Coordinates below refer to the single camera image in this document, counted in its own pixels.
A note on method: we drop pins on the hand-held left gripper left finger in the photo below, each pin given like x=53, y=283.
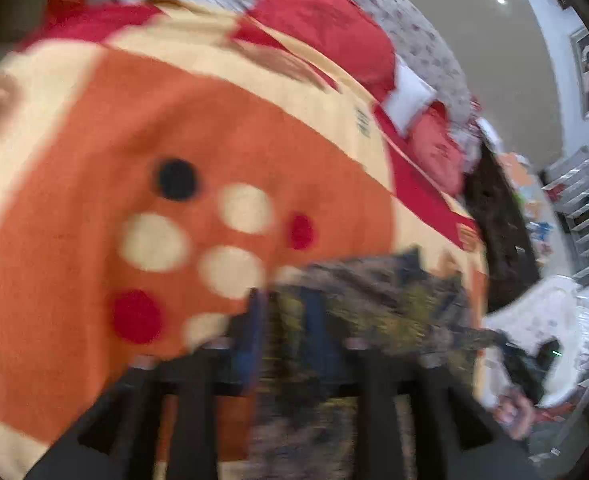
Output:
x=252, y=340

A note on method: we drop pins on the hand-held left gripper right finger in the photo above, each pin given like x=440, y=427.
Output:
x=319, y=330

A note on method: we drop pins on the dark floral print shirt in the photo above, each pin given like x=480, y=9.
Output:
x=389, y=300

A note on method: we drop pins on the person's right hand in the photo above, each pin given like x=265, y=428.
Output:
x=514, y=415

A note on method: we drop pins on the white plastic chair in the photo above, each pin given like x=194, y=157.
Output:
x=549, y=310

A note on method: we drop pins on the pile of colourful packets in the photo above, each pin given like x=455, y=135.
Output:
x=529, y=195

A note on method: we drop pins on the metal shelf rack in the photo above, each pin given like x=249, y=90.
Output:
x=579, y=170

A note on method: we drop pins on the small red ruffled pillow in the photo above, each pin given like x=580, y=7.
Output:
x=437, y=150

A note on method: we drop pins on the orange and cream printed blanket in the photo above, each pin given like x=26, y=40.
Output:
x=174, y=110

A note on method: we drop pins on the white pillow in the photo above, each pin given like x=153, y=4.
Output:
x=407, y=100

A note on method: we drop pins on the floral patterned quilt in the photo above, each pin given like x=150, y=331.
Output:
x=424, y=45

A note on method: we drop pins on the large red ruffled pillow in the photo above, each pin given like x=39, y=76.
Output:
x=324, y=25

